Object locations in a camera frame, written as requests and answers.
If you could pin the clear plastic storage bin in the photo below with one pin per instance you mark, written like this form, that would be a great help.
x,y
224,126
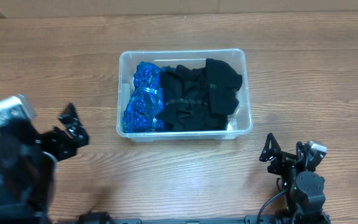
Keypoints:
x,y
239,123

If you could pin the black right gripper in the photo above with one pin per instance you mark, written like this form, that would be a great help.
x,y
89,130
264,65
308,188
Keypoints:
x,y
283,159

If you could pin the black garment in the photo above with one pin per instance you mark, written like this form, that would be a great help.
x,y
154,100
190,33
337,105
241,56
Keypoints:
x,y
199,99

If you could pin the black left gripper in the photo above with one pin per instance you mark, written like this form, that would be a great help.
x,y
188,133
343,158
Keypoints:
x,y
55,140

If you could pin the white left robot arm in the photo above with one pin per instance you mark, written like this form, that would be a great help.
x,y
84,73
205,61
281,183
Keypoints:
x,y
28,160

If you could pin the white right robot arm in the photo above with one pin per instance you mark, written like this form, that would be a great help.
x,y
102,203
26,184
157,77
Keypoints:
x,y
297,181

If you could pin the blue sparkly garment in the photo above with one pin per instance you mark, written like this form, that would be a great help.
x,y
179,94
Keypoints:
x,y
146,102

